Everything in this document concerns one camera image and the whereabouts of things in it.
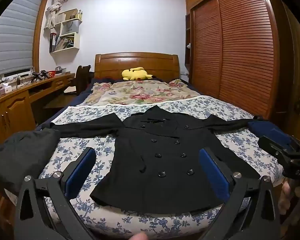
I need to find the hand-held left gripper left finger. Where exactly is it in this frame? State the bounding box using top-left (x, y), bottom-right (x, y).
top-left (14, 147), bottom-right (98, 240)

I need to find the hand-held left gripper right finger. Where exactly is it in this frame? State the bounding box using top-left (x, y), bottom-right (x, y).
top-left (199, 148), bottom-right (282, 240)

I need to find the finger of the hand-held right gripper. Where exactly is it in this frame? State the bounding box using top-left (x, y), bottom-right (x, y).
top-left (264, 127), bottom-right (294, 147)
top-left (258, 135), bottom-right (300, 161)

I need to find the black double-breasted coat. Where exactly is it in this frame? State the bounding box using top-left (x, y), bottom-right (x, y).
top-left (50, 105), bottom-right (262, 214)

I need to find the person's right hand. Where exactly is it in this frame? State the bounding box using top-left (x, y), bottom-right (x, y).
top-left (280, 180), bottom-right (299, 215)

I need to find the person's left hand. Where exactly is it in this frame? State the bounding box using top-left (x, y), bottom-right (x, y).
top-left (130, 232), bottom-right (148, 240)

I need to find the blue floral bed sheet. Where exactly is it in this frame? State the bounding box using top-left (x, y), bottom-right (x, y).
top-left (39, 96), bottom-right (285, 238)

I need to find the dark grey folded garment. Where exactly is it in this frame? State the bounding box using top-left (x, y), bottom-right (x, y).
top-left (0, 128), bottom-right (62, 198)

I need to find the wooden desk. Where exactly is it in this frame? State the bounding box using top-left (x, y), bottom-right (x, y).
top-left (0, 72), bottom-right (75, 150)

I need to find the dark chair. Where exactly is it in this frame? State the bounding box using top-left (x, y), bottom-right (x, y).
top-left (62, 65), bottom-right (94, 97)

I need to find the pink floral quilt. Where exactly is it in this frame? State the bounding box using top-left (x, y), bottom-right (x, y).
top-left (82, 79), bottom-right (202, 107)

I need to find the wooden louvred wardrobe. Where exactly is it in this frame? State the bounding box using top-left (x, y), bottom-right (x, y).
top-left (185, 0), bottom-right (300, 130)

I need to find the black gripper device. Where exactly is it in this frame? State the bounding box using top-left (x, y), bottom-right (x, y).
top-left (31, 70), bottom-right (50, 82)

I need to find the yellow plush toy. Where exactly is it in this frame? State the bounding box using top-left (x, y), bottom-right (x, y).
top-left (122, 67), bottom-right (157, 81)

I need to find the wooden headboard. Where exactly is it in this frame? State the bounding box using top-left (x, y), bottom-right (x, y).
top-left (94, 52), bottom-right (180, 80)

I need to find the row of books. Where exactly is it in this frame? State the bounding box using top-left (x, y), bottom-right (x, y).
top-left (50, 33), bottom-right (75, 52)

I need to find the grey paper bag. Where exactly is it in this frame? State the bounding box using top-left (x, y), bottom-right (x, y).
top-left (61, 20), bottom-right (80, 36)

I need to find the grey window blind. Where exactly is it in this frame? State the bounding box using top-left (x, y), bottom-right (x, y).
top-left (0, 0), bottom-right (47, 74)

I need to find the tied beige curtain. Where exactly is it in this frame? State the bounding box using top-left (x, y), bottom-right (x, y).
top-left (44, 0), bottom-right (67, 29)

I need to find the white wall shelf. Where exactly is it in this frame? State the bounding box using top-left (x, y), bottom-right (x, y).
top-left (49, 8), bottom-right (83, 53)

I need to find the wooden window frame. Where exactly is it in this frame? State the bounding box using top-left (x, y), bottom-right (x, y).
top-left (0, 0), bottom-right (50, 77)

